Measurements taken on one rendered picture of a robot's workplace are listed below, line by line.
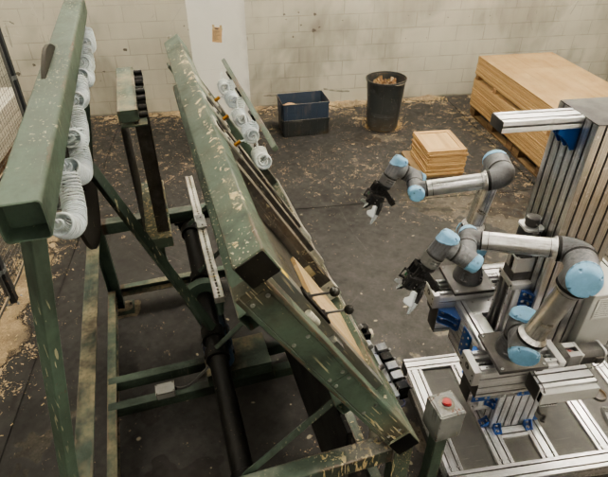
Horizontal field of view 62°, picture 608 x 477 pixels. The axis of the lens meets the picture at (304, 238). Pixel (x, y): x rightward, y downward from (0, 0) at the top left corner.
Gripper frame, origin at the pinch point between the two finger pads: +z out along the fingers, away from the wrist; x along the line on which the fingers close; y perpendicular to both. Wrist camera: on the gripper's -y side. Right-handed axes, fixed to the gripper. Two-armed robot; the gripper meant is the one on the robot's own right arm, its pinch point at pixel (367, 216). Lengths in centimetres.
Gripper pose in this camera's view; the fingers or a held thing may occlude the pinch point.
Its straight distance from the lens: 262.2
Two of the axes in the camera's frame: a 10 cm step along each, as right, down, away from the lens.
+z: -4.6, 7.6, 4.7
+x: 1.4, 5.8, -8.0
